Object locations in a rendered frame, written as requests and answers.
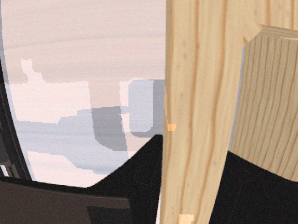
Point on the wooden maze board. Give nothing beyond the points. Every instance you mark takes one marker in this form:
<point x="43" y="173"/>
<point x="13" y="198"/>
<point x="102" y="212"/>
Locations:
<point x="203" y="54"/>

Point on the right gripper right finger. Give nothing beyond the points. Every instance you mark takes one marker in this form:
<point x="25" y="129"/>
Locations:
<point x="249" y="194"/>

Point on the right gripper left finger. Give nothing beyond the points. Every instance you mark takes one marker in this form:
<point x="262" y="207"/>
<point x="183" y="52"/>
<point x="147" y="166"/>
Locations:
<point x="134" y="200"/>

